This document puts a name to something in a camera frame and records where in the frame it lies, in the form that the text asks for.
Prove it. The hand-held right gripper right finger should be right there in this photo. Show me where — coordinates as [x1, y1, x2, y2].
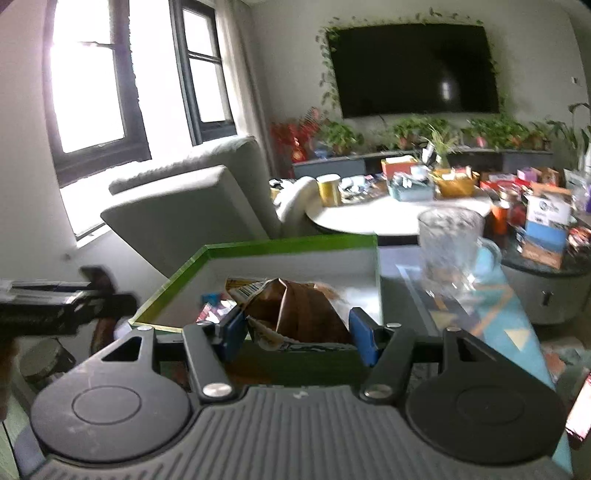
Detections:
[348, 306, 500, 400]

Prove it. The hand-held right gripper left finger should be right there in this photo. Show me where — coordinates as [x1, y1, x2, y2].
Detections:
[99, 305, 246, 402]

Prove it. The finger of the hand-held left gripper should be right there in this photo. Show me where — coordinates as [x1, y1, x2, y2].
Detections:
[69, 266, 139, 324]

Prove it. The pink red foil snack packet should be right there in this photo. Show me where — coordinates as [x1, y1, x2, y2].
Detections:
[196, 292, 236, 324]

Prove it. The brown snack packet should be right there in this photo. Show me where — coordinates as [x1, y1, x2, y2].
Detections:
[225, 276, 352, 352]

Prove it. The green cardboard box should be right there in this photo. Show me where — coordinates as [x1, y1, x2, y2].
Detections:
[129, 233, 384, 370]

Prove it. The white round table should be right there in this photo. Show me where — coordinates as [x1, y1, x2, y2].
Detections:
[304, 186, 493, 236]

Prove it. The clear glass mug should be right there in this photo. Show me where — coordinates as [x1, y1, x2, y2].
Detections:
[417, 207, 503, 297]

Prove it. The grey sofa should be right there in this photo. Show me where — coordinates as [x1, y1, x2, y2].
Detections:
[100, 135, 288, 278]

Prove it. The teal patterned table mat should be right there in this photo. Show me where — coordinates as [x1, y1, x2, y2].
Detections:
[378, 246, 574, 480]

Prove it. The white cloth bundle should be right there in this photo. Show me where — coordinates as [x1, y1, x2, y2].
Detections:
[276, 176, 320, 236]

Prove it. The yellow cup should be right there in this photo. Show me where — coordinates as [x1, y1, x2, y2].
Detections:
[316, 174, 343, 208]

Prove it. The teal tray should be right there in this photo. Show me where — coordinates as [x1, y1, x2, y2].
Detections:
[386, 177, 435, 202]

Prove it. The grey television cabinet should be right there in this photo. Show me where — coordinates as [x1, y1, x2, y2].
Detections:
[291, 148, 555, 179]

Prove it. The yellow basket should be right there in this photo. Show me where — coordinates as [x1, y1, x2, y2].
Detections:
[431, 168, 480, 199]

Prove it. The orange bottle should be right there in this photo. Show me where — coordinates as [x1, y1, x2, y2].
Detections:
[490, 198, 511, 236]

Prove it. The dark round side table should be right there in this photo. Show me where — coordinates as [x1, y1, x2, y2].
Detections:
[501, 248, 591, 326]

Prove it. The green potted plant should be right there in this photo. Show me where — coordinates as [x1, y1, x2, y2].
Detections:
[392, 117, 433, 151]
[466, 117, 530, 149]
[318, 120, 363, 156]

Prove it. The spider plant in pot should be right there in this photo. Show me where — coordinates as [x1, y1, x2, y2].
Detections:
[422, 124, 463, 169]

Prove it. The red flower arrangement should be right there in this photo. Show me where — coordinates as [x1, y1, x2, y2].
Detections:
[270, 108, 324, 162]

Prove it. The blue and white carton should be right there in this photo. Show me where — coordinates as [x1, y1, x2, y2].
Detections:
[521, 184, 574, 271]

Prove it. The black framed window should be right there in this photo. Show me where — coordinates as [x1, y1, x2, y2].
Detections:
[170, 0, 239, 147]
[43, 0, 153, 175]

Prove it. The phone with lit screen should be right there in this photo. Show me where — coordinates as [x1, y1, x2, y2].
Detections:
[564, 371, 591, 451]

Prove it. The tall leafy plant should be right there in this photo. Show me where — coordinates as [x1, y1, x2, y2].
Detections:
[547, 102, 591, 172]

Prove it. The black wall television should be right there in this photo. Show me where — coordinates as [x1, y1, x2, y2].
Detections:
[326, 23, 502, 119]

